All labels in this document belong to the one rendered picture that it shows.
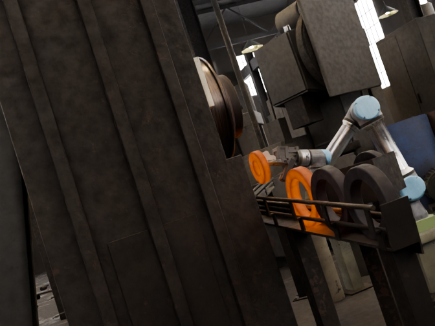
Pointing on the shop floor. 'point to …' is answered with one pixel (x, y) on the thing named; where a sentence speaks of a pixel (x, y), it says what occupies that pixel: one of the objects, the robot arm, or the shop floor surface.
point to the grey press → (318, 71)
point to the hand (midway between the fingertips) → (258, 163)
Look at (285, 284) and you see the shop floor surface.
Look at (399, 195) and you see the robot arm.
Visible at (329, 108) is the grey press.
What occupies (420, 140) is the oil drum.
